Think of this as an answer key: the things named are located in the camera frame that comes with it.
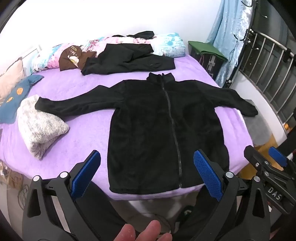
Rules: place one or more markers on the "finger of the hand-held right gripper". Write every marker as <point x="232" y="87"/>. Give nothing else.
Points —
<point x="277" y="156"/>
<point x="254" y="157"/>

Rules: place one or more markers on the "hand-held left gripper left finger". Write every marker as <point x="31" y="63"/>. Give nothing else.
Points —
<point x="85" y="176"/>

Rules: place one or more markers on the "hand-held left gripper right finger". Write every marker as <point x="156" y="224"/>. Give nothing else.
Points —
<point x="208" y="176"/>

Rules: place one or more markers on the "black fleece zip jacket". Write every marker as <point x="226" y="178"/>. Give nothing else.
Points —
<point x="143" y="127"/>

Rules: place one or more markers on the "person's left hand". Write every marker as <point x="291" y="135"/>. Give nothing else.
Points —
<point x="141" y="231"/>

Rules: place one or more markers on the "purple blanket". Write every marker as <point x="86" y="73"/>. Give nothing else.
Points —
<point x="81" y="143"/>

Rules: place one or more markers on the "grey knit sweater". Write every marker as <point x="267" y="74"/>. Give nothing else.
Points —
<point x="39" y="125"/>

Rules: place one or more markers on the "black metal railing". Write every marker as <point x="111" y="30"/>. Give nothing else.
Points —
<point x="266" y="69"/>

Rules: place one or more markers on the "black storage box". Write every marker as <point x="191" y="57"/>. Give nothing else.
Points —
<point x="208" y="66"/>

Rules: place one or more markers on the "blue fish plush pillow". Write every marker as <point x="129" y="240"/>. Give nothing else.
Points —
<point x="13" y="102"/>

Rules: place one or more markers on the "brown plush pillow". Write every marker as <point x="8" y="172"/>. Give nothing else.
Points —
<point x="69" y="58"/>

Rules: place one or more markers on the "green cloth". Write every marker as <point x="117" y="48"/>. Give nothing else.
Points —
<point x="203" y="48"/>

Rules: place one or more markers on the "pink pillow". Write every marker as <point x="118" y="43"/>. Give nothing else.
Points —
<point x="11" y="78"/>

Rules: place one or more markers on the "light blue curtain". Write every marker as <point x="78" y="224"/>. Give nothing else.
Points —
<point x="226" y="34"/>

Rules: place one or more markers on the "black smooth jacket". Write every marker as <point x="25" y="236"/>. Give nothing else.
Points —
<point x="129" y="58"/>

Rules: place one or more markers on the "white headboard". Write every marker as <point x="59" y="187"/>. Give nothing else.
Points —
<point x="30" y="55"/>

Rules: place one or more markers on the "small black cloth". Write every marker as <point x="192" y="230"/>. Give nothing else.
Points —
<point x="143" y="34"/>

